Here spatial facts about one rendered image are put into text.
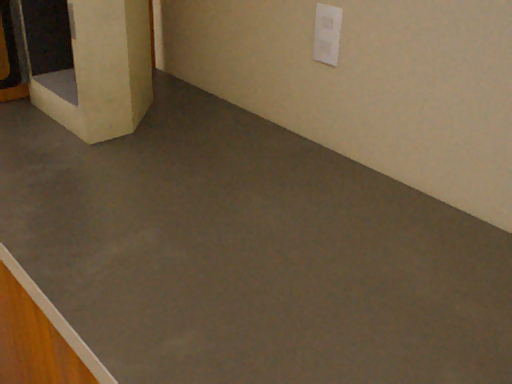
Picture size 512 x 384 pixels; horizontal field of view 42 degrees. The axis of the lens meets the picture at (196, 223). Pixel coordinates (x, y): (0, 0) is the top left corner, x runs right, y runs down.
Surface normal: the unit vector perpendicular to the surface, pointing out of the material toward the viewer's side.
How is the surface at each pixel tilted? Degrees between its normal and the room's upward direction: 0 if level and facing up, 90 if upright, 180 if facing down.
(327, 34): 90
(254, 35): 90
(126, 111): 90
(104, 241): 0
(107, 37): 90
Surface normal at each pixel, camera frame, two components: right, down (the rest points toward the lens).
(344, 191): -0.02, -0.86
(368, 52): -0.82, 0.30
